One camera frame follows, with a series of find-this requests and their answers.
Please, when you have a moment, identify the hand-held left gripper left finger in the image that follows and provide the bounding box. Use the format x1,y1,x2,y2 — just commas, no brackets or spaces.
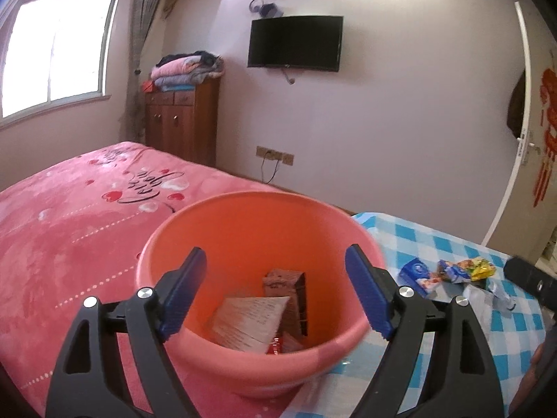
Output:
45,246,209,418

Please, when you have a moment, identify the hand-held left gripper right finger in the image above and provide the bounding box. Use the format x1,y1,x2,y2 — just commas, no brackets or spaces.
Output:
345,244,505,418

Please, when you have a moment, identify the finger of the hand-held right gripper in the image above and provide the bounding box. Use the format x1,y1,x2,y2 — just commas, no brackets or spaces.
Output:
504,256,557,311

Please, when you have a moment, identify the white milk carton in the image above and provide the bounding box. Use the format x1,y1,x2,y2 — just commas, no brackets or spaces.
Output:
208,295,291,353

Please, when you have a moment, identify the orange plastic bucket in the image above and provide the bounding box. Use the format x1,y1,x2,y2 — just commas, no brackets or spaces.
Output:
136,191,388,400

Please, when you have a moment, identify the brown carton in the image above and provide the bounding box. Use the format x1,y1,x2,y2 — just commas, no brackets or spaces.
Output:
262,269,309,339

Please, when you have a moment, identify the person's right hand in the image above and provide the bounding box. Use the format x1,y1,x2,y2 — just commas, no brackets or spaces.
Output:
510,343,547,412

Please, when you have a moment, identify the yellow wrapper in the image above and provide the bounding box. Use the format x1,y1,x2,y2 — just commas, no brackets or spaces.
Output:
461,257,497,282

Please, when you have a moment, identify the silver white pouch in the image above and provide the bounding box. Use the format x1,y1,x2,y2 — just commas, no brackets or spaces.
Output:
462,279,517,312

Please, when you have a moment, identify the small blue box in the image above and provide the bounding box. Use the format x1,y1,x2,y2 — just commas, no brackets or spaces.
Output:
399,258,439,297

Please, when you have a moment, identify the blue white checkered tablecloth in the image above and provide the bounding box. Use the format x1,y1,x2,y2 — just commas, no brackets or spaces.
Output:
278,212,550,418

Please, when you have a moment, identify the blue yellow snack packet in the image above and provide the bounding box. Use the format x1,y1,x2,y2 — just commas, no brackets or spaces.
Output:
436,259,471,285

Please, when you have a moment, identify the white door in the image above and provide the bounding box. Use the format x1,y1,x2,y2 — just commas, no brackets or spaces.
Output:
481,2,557,267

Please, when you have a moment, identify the pink printed blanket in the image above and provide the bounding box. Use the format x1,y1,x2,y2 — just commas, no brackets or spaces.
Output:
0,140,349,418

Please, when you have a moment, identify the red hanging knot decoration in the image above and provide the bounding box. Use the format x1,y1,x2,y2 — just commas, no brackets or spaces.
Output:
533,65,557,206

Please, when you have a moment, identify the brown wooden cabinet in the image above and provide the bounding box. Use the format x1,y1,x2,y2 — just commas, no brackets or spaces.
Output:
145,76,220,169

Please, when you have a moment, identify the dark hanging cloth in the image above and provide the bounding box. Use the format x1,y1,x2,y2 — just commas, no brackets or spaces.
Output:
507,70,527,140

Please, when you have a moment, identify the pile of folded blankets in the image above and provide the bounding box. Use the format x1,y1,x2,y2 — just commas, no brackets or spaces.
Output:
150,50,225,92

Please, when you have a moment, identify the grey checked curtain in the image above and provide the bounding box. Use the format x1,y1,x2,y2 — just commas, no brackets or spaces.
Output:
119,0,169,141

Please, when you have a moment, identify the window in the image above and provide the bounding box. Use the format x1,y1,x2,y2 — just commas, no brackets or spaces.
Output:
0,0,120,119

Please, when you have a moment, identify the silver door handle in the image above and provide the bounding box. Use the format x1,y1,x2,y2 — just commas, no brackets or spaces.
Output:
518,126,543,156

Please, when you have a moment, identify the black power cable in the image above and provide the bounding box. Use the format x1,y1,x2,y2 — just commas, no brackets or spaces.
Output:
261,157,282,184

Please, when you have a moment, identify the wall power outlet strip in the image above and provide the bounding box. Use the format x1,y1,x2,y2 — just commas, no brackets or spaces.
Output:
256,146,295,167

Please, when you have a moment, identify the black wall television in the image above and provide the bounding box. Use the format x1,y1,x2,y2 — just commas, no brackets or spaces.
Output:
247,15,344,73

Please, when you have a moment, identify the purple wall decoration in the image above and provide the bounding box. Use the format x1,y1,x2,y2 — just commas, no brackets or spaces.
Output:
249,0,284,18

